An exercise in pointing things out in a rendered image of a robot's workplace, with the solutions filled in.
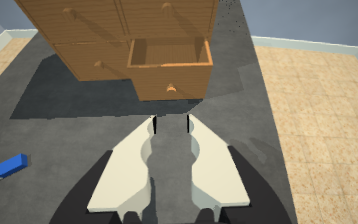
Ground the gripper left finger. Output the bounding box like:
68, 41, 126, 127
49, 115, 157, 224

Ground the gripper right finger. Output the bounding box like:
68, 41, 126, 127
187, 114, 292, 224

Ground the blue and white eraser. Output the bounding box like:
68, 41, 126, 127
0, 154, 28, 180

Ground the brown wooden chest of drawers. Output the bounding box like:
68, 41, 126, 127
14, 0, 219, 81

